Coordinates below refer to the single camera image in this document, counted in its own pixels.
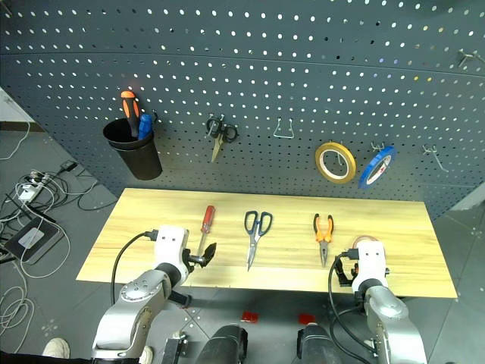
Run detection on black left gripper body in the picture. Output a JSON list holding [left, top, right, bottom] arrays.
[[183, 248, 202, 271]]

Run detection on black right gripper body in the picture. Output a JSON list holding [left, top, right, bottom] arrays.
[[338, 259, 359, 287]]

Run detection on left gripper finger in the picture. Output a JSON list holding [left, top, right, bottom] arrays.
[[199, 245, 217, 268], [199, 242, 217, 263]]

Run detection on orange and black pliers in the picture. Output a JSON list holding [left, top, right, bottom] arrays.
[[312, 213, 335, 268]]

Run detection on blue and black scissors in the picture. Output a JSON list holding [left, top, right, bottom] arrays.
[[243, 210, 274, 272]]

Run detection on black plastic tool cup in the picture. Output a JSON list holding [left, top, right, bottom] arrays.
[[102, 118, 164, 181]]

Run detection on dark rounded shape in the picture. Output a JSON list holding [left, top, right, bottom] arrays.
[[296, 322, 344, 364], [196, 323, 249, 364]]

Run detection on yellow tape roll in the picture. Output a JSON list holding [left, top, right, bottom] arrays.
[[314, 141, 358, 185]]

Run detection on blue tape roll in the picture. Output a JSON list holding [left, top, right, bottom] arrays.
[[358, 145, 398, 190]]

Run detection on black flat box device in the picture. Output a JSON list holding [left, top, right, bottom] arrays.
[[3, 216, 65, 265]]

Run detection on orange and black screwdriver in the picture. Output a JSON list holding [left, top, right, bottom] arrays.
[[120, 89, 141, 138]]

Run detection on white power strip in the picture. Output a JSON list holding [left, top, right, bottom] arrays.
[[14, 181, 42, 202]]

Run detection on black trouser leg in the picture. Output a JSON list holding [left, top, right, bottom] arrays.
[[0, 351, 94, 364]]

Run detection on dark grey perforated pegboard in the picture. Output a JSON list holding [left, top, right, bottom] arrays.
[[0, 0, 485, 223]]

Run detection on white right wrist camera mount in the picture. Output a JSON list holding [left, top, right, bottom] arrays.
[[351, 241, 390, 293]]

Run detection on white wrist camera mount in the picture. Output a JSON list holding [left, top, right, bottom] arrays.
[[153, 224, 191, 285], [351, 241, 390, 293]]

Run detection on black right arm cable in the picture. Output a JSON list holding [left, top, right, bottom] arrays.
[[327, 248, 376, 364]]

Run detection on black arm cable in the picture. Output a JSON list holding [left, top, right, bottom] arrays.
[[110, 229, 158, 306], [327, 248, 376, 364]]

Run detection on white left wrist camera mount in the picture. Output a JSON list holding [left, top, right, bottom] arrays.
[[153, 224, 191, 285]]

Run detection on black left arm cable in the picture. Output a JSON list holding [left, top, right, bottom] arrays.
[[110, 229, 158, 306]]

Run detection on black metal bracket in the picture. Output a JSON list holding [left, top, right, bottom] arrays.
[[162, 331, 189, 364]]

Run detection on black handled scissors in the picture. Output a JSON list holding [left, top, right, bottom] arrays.
[[205, 116, 239, 164]]

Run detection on metal wire loop hook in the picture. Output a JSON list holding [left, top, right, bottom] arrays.
[[273, 116, 295, 139]]

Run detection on blue handled screwdriver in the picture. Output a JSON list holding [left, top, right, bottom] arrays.
[[137, 113, 154, 141]]

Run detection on coiled white floor cable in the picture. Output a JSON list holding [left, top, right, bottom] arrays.
[[0, 286, 36, 331]]

